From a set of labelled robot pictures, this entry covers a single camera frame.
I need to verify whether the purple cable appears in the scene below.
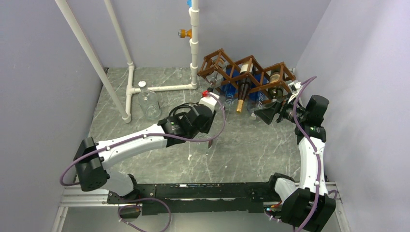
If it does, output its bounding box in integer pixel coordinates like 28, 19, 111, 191
59, 92, 227, 232
264, 76, 338, 232

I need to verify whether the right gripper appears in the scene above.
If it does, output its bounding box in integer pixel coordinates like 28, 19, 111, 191
254, 91, 308, 125

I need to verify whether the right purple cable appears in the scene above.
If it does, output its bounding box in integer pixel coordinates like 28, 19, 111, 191
264, 76, 338, 232

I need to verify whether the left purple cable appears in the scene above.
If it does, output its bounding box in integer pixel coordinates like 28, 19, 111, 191
59, 92, 227, 232

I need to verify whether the white PVC pipe frame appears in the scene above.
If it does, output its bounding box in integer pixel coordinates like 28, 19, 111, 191
55, 0, 200, 123

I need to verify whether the blue label clear bottle left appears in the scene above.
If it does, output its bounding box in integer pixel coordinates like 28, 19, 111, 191
220, 68, 239, 109

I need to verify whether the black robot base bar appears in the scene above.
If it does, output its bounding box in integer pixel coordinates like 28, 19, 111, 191
107, 182, 280, 216

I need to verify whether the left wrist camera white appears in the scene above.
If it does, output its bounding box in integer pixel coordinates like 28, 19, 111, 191
198, 90, 220, 112

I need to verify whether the coiled black cable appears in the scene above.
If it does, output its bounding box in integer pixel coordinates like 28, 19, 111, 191
167, 102, 205, 121

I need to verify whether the clear glass bottle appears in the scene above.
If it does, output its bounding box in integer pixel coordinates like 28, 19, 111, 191
192, 133, 213, 154
137, 81, 161, 120

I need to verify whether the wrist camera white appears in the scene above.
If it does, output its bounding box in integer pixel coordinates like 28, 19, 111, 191
198, 90, 220, 112
287, 80, 303, 103

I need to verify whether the aluminium rail frame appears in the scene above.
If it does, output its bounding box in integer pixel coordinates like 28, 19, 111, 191
51, 182, 350, 232

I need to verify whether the dark bottle black cap left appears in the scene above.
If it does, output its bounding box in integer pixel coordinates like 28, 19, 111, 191
205, 66, 224, 89

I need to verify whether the brown gold-capped wine bottle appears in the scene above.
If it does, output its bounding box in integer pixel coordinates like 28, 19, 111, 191
236, 61, 255, 113

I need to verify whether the orange valve fitting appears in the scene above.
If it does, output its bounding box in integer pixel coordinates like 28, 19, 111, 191
178, 29, 192, 39

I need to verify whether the dark green wine bottle right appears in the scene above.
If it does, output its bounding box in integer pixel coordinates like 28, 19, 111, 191
267, 70, 284, 100

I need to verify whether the brown wooden wine rack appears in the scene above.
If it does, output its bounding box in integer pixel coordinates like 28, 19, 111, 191
197, 48, 296, 104

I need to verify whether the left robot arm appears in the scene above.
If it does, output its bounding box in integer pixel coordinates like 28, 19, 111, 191
74, 103, 216, 203

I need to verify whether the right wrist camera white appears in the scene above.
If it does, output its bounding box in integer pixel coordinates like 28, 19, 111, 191
287, 80, 303, 103

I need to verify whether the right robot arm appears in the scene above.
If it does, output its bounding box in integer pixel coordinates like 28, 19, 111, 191
254, 95, 336, 232

